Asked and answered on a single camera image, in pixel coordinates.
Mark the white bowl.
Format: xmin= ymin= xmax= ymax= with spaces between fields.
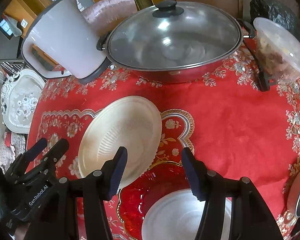
xmin=141 ymin=188 xmax=232 ymax=240

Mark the red gold-rimmed glass plate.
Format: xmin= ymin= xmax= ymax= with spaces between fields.
xmin=116 ymin=160 xmax=198 ymax=240

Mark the cream plastic bowl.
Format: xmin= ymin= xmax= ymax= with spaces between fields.
xmin=77 ymin=96 xmax=162 ymax=188

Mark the red floral tablecloth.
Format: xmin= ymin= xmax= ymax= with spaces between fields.
xmin=27 ymin=42 xmax=300 ymax=239

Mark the white electric kettle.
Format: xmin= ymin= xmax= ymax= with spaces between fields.
xmin=21 ymin=0 xmax=111 ymax=84

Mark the wooden cabinet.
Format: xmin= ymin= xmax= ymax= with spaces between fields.
xmin=2 ymin=0 xmax=73 ymax=66

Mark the pink fabric roll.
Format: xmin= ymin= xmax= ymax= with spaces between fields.
xmin=81 ymin=0 xmax=138 ymax=36

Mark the clear plastic food container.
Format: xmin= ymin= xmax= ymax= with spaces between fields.
xmin=253 ymin=17 xmax=300 ymax=83

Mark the steel wok with glass lid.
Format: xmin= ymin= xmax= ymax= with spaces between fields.
xmin=96 ymin=0 xmax=256 ymax=83

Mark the black plastic bag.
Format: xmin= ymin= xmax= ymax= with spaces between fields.
xmin=250 ymin=0 xmax=300 ymax=42

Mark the black power cord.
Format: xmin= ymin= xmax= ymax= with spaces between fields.
xmin=242 ymin=39 xmax=277 ymax=92

